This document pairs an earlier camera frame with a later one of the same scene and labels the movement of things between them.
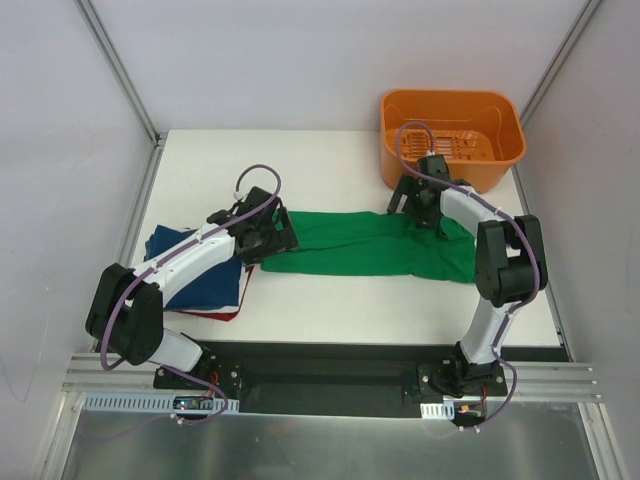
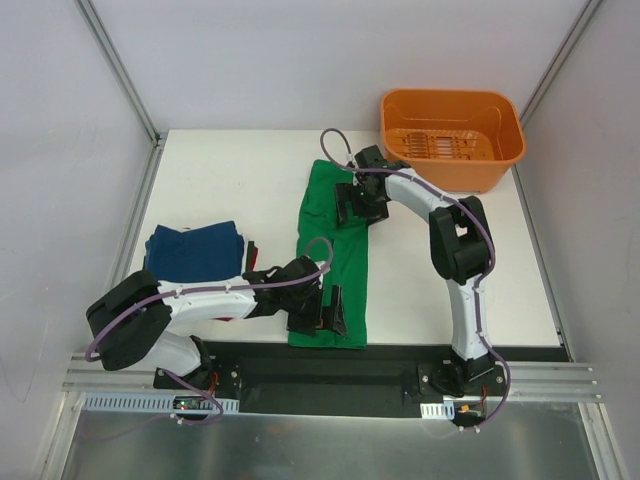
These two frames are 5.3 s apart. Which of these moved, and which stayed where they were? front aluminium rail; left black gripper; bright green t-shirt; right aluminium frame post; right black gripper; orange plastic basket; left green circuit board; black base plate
Moved: bright green t-shirt; right black gripper; left black gripper
Stayed: left green circuit board; front aluminium rail; right aluminium frame post; black base plate; orange plastic basket
